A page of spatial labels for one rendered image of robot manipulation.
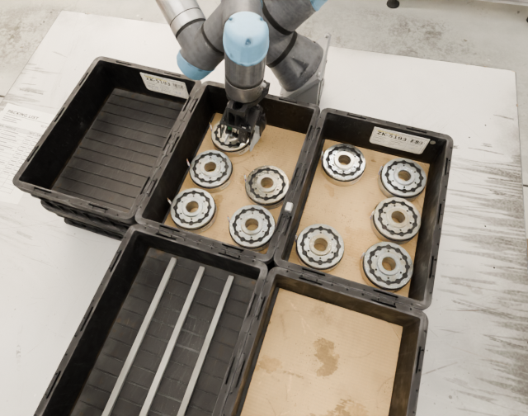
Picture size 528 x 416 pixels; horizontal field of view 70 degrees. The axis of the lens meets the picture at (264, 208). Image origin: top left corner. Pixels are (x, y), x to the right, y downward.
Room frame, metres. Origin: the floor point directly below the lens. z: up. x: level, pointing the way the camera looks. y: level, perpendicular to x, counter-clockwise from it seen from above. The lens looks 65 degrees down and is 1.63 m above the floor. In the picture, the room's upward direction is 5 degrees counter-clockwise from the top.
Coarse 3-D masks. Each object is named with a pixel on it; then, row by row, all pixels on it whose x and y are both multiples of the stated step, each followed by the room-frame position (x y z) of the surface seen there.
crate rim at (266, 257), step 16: (272, 96) 0.62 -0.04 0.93; (192, 112) 0.59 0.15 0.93; (176, 144) 0.50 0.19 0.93; (304, 144) 0.47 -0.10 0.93; (160, 176) 0.43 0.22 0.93; (288, 192) 0.36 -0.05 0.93; (144, 208) 0.35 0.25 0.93; (144, 224) 0.32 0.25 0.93; (160, 224) 0.31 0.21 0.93; (208, 240) 0.27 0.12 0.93; (272, 240) 0.26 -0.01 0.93; (256, 256) 0.23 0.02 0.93; (272, 256) 0.22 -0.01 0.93
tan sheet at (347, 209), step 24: (312, 192) 0.41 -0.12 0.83; (336, 192) 0.40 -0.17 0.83; (360, 192) 0.39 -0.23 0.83; (312, 216) 0.34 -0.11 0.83; (336, 216) 0.34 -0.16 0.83; (360, 216) 0.33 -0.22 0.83; (360, 240) 0.28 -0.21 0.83; (360, 264) 0.22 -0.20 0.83; (384, 264) 0.22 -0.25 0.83; (408, 288) 0.16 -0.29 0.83
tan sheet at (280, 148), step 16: (272, 128) 0.60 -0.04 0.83; (208, 144) 0.57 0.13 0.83; (256, 144) 0.55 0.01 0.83; (272, 144) 0.55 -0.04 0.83; (288, 144) 0.55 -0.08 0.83; (240, 160) 0.51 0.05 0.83; (256, 160) 0.51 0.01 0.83; (272, 160) 0.50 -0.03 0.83; (288, 160) 0.50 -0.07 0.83; (240, 176) 0.47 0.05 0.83; (288, 176) 0.46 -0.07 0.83; (224, 192) 0.43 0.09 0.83; (240, 192) 0.42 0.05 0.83; (192, 208) 0.39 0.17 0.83; (224, 208) 0.38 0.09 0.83; (224, 224) 0.34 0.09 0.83; (224, 240) 0.30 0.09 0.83
